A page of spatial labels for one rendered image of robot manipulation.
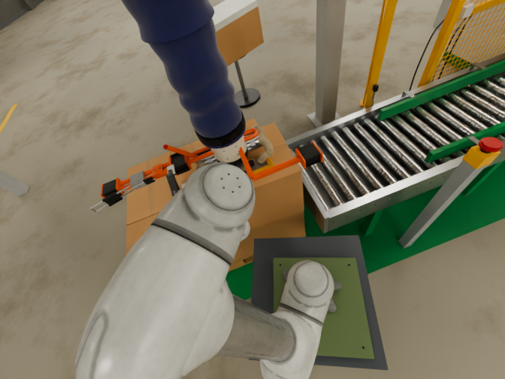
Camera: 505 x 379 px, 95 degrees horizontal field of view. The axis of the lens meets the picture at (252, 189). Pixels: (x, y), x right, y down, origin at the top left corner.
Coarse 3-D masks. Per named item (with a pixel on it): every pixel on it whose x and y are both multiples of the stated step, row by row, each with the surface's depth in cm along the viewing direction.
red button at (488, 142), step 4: (480, 140) 90; (484, 140) 89; (488, 140) 89; (492, 140) 88; (496, 140) 88; (480, 144) 89; (484, 144) 88; (488, 144) 88; (492, 144) 87; (496, 144) 87; (500, 144) 87; (480, 148) 91; (484, 148) 88; (488, 148) 87; (492, 148) 87; (496, 148) 86; (500, 148) 86; (484, 152) 90; (488, 152) 90
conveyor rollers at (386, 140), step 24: (504, 72) 172; (456, 96) 168; (504, 96) 162; (384, 120) 170; (432, 120) 161; (456, 120) 156; (504, 120) 151; (360, 144) 162; (408, 144) 154; (432, 144) 150; (312, 168) 161; (360, 168) 153; (384, 168) 147; (360, 192) 145
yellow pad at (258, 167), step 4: (256, 156) 119; (248, 160) 118; (252, 160) 114; (256, 160) 117; (268, 160) 116; (252, 164) 114; (256, 164) 115; (260, 164) 115; (264, 164) 114; (268, 164) 114; (272, 164) 114; (252, 168) 114; (256, 168) 114; (260, 168) 114; (264, 168) 113; (244, 172) 114; (256, 172) 113
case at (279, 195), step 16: (272, 128) 132; (272, 144) 125; (272, 160) 119; (272, 176) 113; (288, 176) 112; (256, 192) 115; (272, 192) 119; (288, 192) 123; (256, 208) 127; (272, 208) 131; (288, 208) 136; (256, 224) 140
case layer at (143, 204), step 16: (192, 144) 201; (160, 160) 199; (128, 176) 196; (176, 176) 184; (144, 192) 182; (160, 192) 178; (128, 208) 176; (144, 208) 172; (160, 208) 169; (128, 224) 167; (144, 224) 164; (272, 224) 149; (288, 224) 156; (128, 240) 159; (240, 256) 173
